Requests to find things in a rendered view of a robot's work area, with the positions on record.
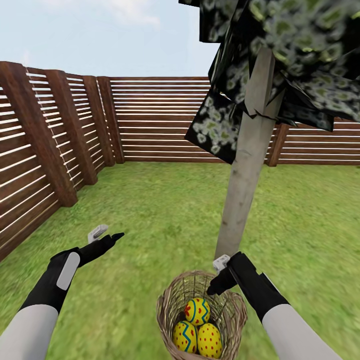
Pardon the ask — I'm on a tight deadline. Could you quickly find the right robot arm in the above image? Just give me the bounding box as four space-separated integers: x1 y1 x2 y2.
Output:
207 251 343 360

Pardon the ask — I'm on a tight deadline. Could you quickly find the easter egg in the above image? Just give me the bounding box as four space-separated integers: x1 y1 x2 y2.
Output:
197 323 223 359
185 295 210 329
172 319 199 354

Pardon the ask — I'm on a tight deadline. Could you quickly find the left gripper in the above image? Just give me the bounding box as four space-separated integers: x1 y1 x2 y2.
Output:
87 232 125 261

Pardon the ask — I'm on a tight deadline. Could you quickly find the wicker basket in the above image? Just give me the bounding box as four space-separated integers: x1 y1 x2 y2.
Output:
155 270 248 360

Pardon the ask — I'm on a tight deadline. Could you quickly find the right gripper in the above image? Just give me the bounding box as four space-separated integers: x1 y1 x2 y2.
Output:
207 266 237 296

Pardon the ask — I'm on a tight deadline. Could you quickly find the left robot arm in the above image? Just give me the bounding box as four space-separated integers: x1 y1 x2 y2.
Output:
0 224 125 360

